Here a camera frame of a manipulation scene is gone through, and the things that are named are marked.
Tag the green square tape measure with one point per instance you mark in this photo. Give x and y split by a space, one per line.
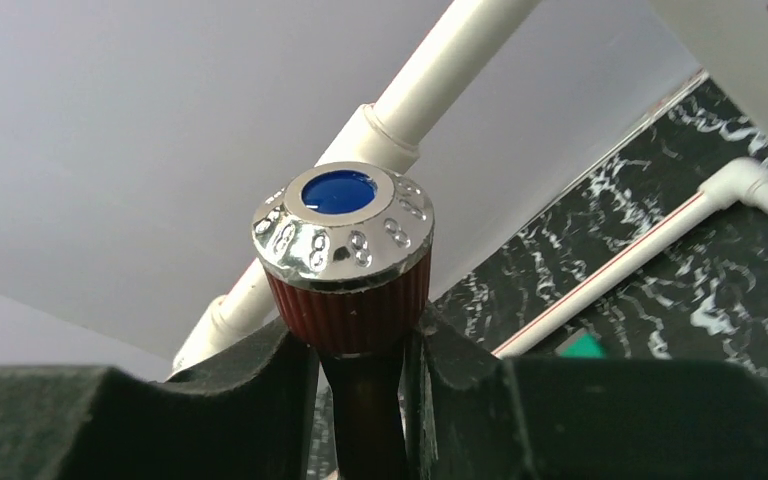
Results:
580 344

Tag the white pipe frame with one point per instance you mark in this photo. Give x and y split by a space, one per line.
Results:
728 38

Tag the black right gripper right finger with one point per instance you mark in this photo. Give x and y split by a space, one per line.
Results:
471 415

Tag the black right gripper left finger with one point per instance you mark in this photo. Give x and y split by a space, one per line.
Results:
244 413

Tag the dark red water faucet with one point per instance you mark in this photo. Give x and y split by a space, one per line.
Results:
346 248

